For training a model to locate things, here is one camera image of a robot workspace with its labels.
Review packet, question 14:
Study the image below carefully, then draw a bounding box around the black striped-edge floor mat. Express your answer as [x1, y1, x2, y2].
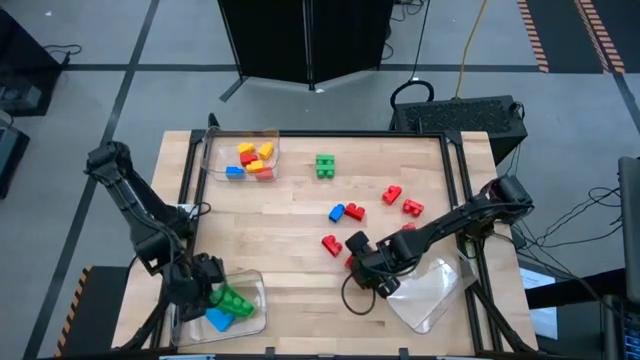
[55, 264, 131, 359]

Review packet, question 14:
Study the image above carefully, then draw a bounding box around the black metal table frame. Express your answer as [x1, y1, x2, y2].
[119, 112, 540, 355]

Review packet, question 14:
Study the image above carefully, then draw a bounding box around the grey box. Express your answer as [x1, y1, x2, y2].
[0, 84, 44, 114]

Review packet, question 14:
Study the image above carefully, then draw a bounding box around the large blue block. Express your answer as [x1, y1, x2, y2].
[205, 307, 237, 333]

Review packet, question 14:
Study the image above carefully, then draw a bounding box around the black floor cable bundle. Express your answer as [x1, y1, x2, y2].
[382, 0, 426, 61]

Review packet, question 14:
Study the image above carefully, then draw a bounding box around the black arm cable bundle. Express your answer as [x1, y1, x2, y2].
[499, 142, 626, 301]

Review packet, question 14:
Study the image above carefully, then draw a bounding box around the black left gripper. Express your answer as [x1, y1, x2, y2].
[162, 252, 229, 322]

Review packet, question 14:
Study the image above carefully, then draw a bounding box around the grey monitor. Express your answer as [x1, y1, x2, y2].
[617, 156, 640, 306]

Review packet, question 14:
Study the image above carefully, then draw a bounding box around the black looped cable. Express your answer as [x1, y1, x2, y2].
[389, 0, 435, 114]

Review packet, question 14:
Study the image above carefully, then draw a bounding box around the black equipment case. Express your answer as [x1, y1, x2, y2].
[0, 122, 30, 199]

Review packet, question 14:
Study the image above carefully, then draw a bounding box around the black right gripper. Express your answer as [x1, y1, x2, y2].
[344, 230, 407, 301]

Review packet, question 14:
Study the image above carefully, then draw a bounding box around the black desk beam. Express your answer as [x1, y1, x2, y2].
[524, 268, 626, 310]

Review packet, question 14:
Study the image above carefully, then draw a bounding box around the black computer case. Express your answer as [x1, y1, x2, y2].
[388, 94, 529, 166]

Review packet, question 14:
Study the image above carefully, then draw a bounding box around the white paper sheet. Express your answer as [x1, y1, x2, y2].
[518, 267, 559, 341]

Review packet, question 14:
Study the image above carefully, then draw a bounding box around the clear plastic bin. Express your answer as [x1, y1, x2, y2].
[200, 127, 281, 182]
[385, 252, 479, 335]
[168, 269, 269, 348]

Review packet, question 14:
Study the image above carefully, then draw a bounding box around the long green four-stud block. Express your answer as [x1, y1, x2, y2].
[209, 283, 257, 319]

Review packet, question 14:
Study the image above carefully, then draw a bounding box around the black partition panel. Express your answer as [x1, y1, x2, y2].
[217, 0, 396, 104]

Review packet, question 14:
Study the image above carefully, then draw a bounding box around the yellow cable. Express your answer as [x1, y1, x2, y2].
[453, 0, 489, 100]

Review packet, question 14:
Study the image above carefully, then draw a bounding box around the black cabinet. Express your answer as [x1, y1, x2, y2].
[0, 9, 64, 119]

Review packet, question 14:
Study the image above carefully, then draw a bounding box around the dark laptop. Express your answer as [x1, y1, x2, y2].
[599, 294, 640, 360]

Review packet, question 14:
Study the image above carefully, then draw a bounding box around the thin black floor cable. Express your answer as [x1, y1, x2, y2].
[43, 43, 83, 66]

